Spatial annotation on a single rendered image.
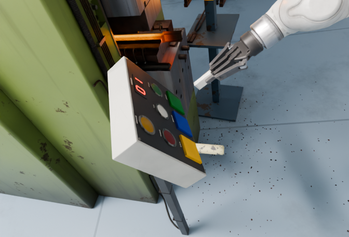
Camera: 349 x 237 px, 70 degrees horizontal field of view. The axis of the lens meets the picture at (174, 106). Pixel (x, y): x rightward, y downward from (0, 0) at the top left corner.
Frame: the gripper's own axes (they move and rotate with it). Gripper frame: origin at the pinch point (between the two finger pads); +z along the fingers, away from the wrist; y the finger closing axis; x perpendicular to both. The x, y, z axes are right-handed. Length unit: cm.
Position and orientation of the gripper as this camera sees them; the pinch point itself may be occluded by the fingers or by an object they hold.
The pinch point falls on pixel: (204, 80)
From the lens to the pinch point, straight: 82.7
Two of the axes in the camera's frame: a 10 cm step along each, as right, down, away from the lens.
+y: -2.2, -6.8, 6.9
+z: -7.5, 5.8, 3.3
